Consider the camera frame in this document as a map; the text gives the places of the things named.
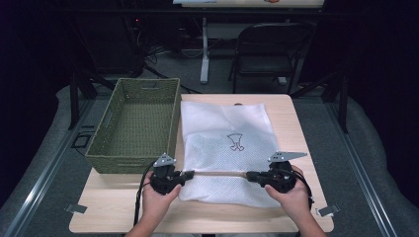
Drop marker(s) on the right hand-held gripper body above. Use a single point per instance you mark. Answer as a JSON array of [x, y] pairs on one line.
[[280, 176]]

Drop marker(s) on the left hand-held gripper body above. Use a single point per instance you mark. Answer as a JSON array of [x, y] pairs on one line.
[[164, 179]]

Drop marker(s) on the white mesh laundry bag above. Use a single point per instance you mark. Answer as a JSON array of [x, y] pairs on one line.
[[227, 131]]

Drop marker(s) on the green woven basket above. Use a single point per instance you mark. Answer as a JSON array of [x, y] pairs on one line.
[[138, 128]]

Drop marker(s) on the person's left hand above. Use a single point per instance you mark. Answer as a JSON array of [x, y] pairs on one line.
[[156, 205]]

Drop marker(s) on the person's right hand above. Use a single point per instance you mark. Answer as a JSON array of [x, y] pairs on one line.
[[293, 200]]

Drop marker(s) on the grey metal table clamp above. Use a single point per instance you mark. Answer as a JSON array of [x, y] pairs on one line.
[[328, 210], [76, 208]]

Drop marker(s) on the black floor plate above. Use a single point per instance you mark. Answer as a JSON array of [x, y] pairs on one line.
[[81, 140]]

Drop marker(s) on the black metal stand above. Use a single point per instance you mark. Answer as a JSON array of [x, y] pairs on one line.
[[343, 102], [74, 98]]

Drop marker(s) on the white desk leg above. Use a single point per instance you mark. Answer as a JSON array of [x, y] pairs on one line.
[[205, 52]]

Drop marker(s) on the black folding chair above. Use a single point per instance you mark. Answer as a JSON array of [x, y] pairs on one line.
[[270, 49]]

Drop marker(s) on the metal floor rail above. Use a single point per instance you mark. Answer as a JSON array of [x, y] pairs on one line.
[[362, 177], [42, 177]]

